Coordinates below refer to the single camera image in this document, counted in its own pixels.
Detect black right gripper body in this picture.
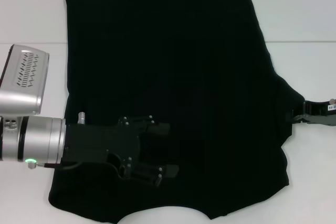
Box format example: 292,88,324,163
324,99,336,127

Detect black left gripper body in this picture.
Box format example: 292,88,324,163
62,115,144,179

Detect black shirt with pink print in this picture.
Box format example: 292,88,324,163
48,0,305,224

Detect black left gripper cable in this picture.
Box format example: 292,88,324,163
27,159,81,170

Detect silver vented wrist camera box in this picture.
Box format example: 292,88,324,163
0,44,50,116

